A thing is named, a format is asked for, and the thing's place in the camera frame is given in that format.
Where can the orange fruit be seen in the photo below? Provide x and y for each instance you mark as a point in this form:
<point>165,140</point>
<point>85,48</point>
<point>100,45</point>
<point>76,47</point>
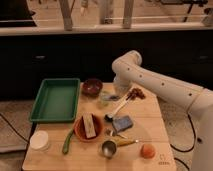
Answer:
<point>147,151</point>

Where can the green plastic cup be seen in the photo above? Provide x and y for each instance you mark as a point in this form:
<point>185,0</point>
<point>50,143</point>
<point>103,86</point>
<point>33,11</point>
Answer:
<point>102,102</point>

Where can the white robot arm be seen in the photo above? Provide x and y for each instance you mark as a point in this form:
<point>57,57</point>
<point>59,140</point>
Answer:
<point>195,100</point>

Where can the green cucumber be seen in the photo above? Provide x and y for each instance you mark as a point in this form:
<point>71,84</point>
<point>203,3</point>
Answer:
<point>66,144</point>

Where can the blue sponge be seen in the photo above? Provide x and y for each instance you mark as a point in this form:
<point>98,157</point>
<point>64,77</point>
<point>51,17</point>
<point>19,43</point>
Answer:
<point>123,123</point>

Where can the green plastic tray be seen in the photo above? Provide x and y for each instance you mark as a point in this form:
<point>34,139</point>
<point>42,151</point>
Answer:
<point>56,101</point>

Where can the grey-blue towel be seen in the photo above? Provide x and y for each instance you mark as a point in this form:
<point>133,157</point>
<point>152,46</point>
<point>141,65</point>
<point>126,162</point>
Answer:
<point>109,97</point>

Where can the brown dried food pile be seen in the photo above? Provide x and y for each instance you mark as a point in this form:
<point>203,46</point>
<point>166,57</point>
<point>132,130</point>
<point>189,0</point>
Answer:
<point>135,93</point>

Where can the dark red bowl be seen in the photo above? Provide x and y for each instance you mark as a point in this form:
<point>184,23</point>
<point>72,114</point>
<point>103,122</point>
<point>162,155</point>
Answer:
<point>92,87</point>

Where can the white handled brush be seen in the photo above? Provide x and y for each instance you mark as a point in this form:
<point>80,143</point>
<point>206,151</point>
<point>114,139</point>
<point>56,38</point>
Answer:
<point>109,117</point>

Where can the small metal spoon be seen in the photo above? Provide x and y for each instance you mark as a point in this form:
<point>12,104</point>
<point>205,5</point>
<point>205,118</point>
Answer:
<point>113,133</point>

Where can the wooden block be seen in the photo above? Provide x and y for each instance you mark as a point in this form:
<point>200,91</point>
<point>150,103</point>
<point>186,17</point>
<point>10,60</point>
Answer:
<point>89,126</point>

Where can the orange bowl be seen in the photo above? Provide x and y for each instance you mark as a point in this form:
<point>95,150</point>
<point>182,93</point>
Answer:
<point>80,131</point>

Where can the metal measuring cup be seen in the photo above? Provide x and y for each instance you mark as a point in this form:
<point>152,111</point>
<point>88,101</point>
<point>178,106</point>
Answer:
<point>109,147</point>

